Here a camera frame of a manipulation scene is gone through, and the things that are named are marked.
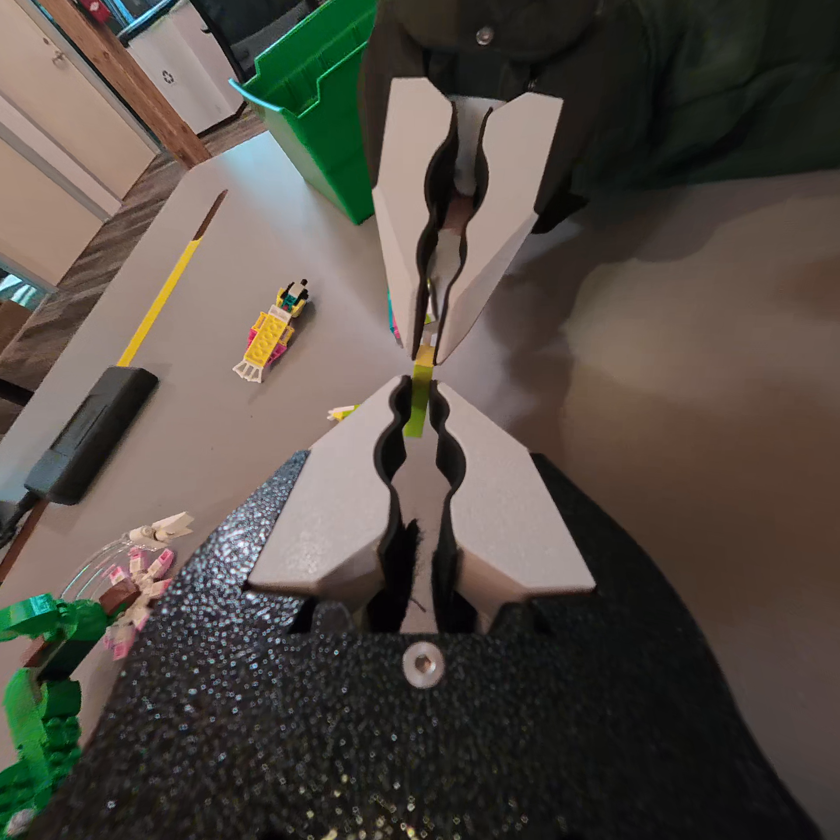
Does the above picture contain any black mesh office chair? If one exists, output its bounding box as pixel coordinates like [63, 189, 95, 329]
[189, 0, 329, 67]

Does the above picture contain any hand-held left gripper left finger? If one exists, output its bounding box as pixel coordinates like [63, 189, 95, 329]
[247, 374, 411, 621]

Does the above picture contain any black power strip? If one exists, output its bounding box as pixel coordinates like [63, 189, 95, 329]
[25, 366, 160, 506]

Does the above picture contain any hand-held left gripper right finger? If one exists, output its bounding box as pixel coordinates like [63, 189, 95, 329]
[430, 379, 598, 623]

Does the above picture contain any striped teal pink lego wing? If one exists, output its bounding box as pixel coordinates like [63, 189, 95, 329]
[386, 276, 439, 347]

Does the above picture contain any white recycling cabinet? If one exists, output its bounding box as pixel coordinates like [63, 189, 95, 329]
[126, 0, 245, 136]

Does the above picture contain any pink yellow lego parrot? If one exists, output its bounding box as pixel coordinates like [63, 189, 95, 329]
[231, 277, 313, 385]

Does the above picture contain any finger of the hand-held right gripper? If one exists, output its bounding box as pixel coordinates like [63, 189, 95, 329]
[434, 91, 565, 366]
[371, 75, 460, 350]

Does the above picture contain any lime green lego feather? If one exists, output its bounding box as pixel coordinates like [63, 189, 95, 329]
[402, 341, 439, 439]

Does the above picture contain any wooden post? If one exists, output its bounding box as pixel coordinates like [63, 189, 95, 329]
[36, 0, 212, 169]

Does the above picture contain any yellow tape strip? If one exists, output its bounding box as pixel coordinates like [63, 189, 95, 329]
[115, 189, 229, 368]

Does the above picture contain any white door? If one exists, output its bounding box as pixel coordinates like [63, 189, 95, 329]
[0, 0, 161, 221]

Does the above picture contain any green plastic bin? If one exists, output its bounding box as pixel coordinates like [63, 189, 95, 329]
[228, 0, 383, 227]

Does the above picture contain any green lego plant stand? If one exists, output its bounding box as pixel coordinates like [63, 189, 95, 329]
[0, 591, 155, 815]

